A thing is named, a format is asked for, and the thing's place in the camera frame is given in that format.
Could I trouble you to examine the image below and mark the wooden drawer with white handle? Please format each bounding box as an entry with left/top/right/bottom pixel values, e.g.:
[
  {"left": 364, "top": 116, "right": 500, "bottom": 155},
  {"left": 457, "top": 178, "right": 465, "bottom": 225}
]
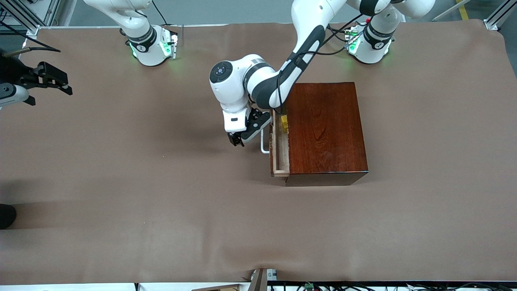
[{"left": 261, "top": 109, "right": 290, "bottom": 178}]

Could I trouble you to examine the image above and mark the dark wooden drawer cabinet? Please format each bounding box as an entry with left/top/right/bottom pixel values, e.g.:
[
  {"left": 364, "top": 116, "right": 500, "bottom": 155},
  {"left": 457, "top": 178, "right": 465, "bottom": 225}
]
[{"left": 285, "top": 82, "right": 369, "bottom": 187}]

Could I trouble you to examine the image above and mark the brown table cover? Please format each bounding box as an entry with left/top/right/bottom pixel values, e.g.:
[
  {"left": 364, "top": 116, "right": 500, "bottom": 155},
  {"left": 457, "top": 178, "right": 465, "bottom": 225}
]
[{"left": 0, "top": 21, "right": 517, "bottom": 284}]

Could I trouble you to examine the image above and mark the black rounded object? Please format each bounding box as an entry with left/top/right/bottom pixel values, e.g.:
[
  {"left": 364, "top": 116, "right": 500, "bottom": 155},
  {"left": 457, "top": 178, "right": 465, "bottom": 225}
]
[{"left": 0, "top": 204, "right": 17, "bottom": 230}]

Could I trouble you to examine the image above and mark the tan cardboard piece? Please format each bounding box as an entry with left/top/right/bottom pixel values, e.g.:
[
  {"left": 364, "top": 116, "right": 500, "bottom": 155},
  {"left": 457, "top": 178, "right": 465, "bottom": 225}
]
[{"left": 191, "top": 284, "right": 240, "bottom": 291}]

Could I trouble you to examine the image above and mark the silver aluminium profile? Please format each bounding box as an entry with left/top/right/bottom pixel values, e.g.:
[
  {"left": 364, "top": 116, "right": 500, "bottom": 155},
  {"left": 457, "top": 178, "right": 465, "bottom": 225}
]
[{"left": 484, "top": 0, "right": 517, "bottom": 31}]

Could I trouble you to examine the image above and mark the aluminium frame with dark struts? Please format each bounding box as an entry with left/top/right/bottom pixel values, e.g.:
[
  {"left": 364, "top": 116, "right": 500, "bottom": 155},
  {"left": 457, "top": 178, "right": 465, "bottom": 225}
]
[{"left": 0, "top": 0, "right": 61, "bottom": 39}]

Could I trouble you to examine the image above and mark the black right arm base cable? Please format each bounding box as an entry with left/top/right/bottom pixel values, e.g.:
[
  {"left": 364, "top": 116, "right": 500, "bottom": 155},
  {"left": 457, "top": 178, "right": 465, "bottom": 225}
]
[{"left": 151, "top": 0, "right": 170, "bottom": 25}]

